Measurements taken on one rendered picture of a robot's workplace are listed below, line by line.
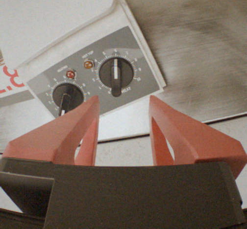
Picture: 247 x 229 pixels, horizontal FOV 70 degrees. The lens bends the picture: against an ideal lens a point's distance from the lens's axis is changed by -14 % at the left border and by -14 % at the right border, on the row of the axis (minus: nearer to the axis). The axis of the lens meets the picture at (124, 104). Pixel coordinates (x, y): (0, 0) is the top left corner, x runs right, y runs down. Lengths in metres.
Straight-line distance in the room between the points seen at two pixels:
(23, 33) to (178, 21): 0.16
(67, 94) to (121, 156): 0.11
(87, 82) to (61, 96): 0.03
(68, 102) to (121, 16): 0.09
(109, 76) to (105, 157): 0.12
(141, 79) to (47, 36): 0.10
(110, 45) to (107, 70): 0.02
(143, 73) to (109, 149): 0.11
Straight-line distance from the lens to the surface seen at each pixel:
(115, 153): 0.26
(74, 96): 0.20
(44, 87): 0.21
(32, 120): 0.30
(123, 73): 0.19
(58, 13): 0.18
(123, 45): 0.18
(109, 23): 0.18
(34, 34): 0.19
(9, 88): 0.31
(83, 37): 0.18
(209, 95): 0.24
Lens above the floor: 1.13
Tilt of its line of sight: 76 degrees down
